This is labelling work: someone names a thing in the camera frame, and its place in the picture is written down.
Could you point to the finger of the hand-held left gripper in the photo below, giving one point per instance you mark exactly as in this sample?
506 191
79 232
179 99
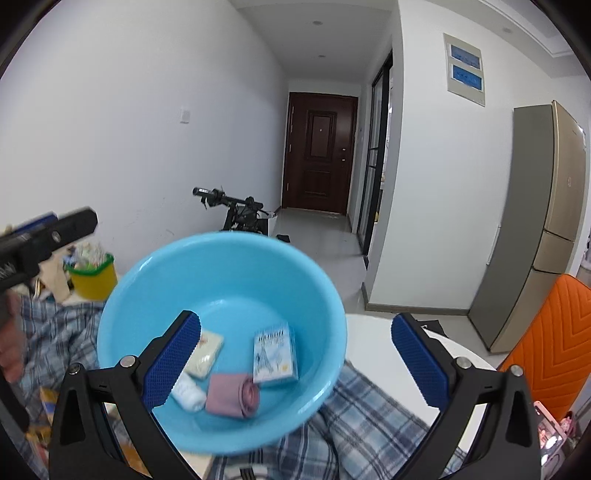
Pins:
39 221
64 233

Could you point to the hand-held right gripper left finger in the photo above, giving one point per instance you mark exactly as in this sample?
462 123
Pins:
171 364

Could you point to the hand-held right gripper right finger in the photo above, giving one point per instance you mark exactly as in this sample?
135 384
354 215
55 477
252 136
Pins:
420 364

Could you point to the white small bottle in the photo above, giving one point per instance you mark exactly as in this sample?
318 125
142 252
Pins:
189 392

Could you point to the cream box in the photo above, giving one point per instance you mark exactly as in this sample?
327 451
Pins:
205 353

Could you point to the pink plastic cup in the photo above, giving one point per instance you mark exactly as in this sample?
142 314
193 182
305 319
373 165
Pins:
231 397

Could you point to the blue plastic basin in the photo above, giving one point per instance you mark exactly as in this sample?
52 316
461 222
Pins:
240 286

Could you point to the blue white printed box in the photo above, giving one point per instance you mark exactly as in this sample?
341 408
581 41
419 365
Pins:
275 353

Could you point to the person's left hand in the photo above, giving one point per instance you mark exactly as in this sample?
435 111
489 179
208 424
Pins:
10 341

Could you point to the crumpled paper wrappers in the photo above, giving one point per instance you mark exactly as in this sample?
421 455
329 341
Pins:
87 256

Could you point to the yellow bin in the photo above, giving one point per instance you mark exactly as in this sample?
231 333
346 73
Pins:
94 281

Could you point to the blue plaid cloth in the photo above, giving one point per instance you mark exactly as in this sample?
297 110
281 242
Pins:
369 415

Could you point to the orange quilted chair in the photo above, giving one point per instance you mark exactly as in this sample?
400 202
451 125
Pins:
554 346

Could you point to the yellow blue packet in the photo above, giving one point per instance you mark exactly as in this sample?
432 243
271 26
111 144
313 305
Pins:
44 415

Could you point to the pink box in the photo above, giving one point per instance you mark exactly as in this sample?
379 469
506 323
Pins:
551 434

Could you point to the beige refrigerator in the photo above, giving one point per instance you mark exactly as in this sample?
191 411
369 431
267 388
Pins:
531 230

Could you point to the black framed glass door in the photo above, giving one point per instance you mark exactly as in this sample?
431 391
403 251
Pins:
374 161

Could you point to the dark brown door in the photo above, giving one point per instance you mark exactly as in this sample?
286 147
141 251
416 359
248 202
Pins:
321 152

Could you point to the white wall switch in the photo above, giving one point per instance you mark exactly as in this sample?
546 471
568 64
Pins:
184 116

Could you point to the wall electrical panel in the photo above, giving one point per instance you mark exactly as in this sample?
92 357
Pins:
464 69

